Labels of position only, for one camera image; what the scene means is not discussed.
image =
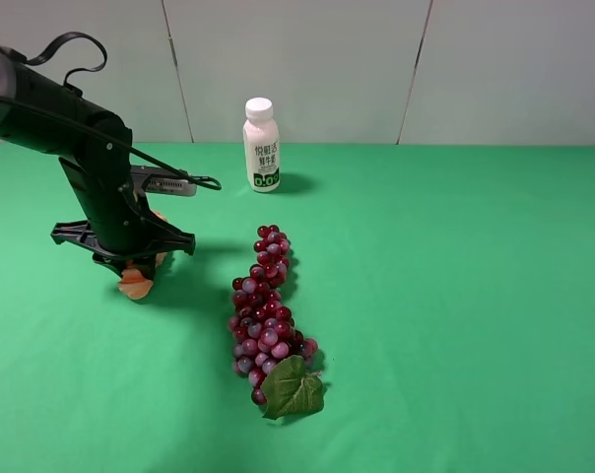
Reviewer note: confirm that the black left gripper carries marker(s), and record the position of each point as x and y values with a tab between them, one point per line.
119	224

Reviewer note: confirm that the orange ridged bread loaf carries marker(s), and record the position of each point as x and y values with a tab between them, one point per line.
133	285

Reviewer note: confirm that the white milk bottle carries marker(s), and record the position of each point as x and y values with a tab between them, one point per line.
261	145

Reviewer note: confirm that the green tablecloth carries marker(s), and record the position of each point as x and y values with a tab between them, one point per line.
451	291

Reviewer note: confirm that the red grape bunch with leaf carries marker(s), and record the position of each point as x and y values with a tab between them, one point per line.
269	350

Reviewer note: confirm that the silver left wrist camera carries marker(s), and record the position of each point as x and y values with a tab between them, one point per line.
161	181

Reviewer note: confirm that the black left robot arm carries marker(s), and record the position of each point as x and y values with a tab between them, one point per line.
93	146

